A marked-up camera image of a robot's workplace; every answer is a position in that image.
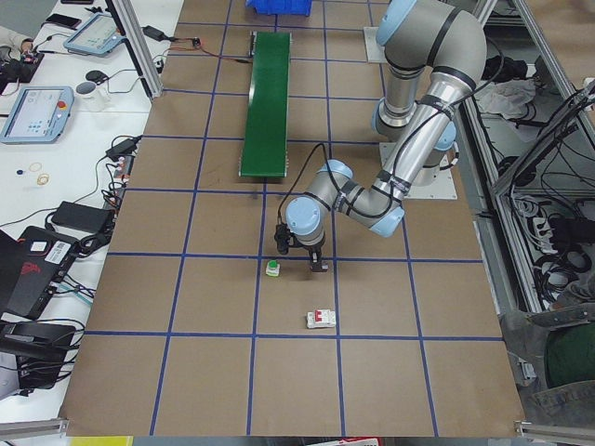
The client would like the teach pendant tablet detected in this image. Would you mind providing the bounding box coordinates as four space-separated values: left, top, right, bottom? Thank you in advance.
1 86 74 144
63 13 125 57

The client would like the red black power cable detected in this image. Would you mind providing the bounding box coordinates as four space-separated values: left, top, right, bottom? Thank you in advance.
167 39 255 65

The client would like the black power adapter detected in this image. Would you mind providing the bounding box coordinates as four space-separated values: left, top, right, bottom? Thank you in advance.
50 201 114 233

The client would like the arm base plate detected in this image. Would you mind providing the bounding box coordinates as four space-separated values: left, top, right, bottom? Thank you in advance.
396 143 458 201
363 27 387 64

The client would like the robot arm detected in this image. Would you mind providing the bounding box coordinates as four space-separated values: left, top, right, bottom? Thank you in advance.
274 1 487 272

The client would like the green push button switch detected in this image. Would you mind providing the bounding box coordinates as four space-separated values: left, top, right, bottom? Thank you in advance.
265 259 281 277

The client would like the white red circuit breaker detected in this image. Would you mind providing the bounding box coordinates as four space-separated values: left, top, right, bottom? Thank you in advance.
306 308 337 329

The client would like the white mug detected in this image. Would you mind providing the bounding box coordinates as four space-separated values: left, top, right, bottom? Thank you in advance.
75 81 110 112

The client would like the green conveyor belt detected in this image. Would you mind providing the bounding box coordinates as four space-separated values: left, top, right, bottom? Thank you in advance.
239 32 291 177

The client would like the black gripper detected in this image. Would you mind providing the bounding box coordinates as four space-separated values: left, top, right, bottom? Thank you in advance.
289 234 327 272

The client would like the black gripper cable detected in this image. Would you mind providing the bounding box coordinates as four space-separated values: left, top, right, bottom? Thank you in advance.
276 142 334 229

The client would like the aluminium frame post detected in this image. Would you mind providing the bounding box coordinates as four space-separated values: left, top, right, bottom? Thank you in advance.
106 0 163 100

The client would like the blue plastic bin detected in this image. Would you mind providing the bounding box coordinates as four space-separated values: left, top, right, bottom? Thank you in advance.
245 0 312 16

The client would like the black laptop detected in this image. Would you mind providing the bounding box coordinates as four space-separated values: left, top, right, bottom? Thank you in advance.
1 226 79 320

